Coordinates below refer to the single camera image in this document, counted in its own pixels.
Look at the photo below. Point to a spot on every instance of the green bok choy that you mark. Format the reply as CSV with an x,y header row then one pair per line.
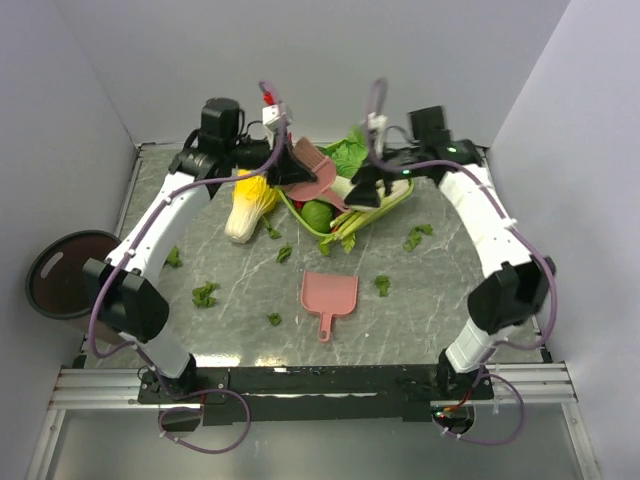
x,y
348,153

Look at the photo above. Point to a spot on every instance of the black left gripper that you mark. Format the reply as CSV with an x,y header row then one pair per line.
x,y
289,169

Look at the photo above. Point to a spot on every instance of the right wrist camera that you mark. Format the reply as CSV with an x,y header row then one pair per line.
x,y
376,128

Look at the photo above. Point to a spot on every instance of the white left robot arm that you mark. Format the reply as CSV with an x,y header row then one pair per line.
x,y
127,308

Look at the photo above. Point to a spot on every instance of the green round cabbage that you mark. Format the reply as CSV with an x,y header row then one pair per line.
x,y
317,215

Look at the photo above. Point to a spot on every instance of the aluminium rail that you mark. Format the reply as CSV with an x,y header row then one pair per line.
x,y
119,389

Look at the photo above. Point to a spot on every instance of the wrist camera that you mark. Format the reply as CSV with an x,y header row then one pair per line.
x,y
376,128
273,112

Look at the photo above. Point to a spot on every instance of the yellow napa cabbage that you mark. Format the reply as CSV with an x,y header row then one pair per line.
x,y
252,198

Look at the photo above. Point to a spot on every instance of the pink dustpan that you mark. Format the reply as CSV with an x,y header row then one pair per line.
x,y
328,296

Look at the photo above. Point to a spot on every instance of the large green napa cabbage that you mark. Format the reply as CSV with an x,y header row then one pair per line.
x,y
342,186

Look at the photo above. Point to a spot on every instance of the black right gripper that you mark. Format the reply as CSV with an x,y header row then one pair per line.
x,y
364,192

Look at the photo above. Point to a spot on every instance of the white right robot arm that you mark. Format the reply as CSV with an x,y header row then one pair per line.
x,y
517,278

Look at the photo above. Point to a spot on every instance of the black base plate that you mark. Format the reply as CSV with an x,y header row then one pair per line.
x,y
315,393

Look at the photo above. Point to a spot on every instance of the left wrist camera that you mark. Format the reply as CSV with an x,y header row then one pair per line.
x,y
273,112

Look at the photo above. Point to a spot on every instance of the green plastic basket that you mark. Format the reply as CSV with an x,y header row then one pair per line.
x,y
295,196

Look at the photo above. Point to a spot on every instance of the brown round bin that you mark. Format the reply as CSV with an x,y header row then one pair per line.
x,y
55,284

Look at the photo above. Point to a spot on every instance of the green celery stalks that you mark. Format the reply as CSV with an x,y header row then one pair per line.
x,y
345,226

